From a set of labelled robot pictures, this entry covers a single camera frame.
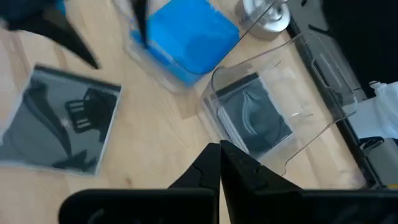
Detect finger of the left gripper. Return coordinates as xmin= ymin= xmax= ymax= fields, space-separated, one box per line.
xmin=6 ymin=12 xmax=101 ymax=70
xmin=132 ymin=0 xmax=149 ymax=49

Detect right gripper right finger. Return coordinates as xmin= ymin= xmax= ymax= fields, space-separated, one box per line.
xmin=220 ymin=139 xmax=302 ymax=224

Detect white trash can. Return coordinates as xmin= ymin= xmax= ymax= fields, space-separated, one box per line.
xmin=368 ymin=80 xmax=398 ymax=139

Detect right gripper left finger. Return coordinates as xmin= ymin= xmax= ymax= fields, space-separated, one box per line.
xmin=167 ymin=142 xmax=221 ymax=190

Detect blue jewel case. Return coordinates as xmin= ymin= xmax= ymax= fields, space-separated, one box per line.
xmin=129 ymin=0 xmax=241 ymax=88

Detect clear jewel case black tray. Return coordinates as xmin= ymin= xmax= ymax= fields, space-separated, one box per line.
xmin=213 ymin=72 xmax=295 ymax=160
xmin=0 ymin=63 xmax=123 ymax=177

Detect white shade silver lamp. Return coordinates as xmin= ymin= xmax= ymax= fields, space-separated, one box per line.
xmin=234 ymin=0 xmax=292 ymax=41

